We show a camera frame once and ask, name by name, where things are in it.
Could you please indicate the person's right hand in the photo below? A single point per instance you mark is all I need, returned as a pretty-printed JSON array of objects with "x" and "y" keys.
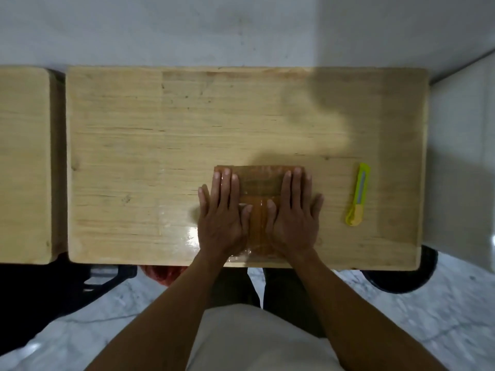
[{"x": 297, "y": 227}]

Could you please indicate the person's left hand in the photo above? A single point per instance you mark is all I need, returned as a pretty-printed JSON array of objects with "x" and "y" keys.
[{"x": 221, "y": 227}]

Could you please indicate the person's left middle finger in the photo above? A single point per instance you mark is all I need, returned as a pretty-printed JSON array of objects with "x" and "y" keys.
[{"x": 226, "y": 187}]

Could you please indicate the person's right thumb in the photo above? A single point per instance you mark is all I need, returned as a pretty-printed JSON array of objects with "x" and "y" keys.
[{"x": 271, "y": 214}]

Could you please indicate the person's right little finger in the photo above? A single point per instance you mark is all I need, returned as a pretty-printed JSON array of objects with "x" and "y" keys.
[{"x": 318, "y": 206}]

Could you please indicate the person's left little finger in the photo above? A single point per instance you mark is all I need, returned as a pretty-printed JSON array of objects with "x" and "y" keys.
[{"x": 204, "y": 200}]

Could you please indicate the person's left thumb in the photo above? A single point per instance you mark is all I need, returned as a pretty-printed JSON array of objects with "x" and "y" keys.
[{"x": 246, "y": 217}]

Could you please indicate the person's right middle finger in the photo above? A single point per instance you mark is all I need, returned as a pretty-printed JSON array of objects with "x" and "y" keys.
[{"x": 297, "y": 187}]

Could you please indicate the brown plastic-wrapped package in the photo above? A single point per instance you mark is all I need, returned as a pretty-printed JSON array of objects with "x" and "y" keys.
[{"x": 259, "y": 189}]

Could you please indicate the person's right forearm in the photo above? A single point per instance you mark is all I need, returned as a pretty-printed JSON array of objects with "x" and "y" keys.
[{"x": 348, "y": 316}]

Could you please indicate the person's left forearm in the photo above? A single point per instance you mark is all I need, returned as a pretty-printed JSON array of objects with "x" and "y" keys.
[{"x": 166, "y": 316}]

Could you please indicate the yellow-green utility knife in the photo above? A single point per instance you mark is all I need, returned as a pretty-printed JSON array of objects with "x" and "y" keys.
[{"x": 359, "y": 197}]

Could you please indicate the dark trousers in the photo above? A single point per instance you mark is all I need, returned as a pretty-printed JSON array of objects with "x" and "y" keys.
[{"x": 286, "y": 293}]

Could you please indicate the red plastic bag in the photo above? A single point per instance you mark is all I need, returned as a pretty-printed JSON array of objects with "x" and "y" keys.
[{"x": 164, "y": 274}]

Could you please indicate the black round stool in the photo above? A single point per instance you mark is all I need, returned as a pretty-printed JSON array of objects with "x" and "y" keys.
[{"x": 402, "y": 280}]

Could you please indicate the white shirt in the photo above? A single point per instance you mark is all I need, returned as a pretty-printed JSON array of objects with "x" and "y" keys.
[{"x": 255, "y": 340}]

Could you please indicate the black plastic chair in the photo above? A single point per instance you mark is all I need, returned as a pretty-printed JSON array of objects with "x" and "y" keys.
[{"x": 46, "y": 293}]

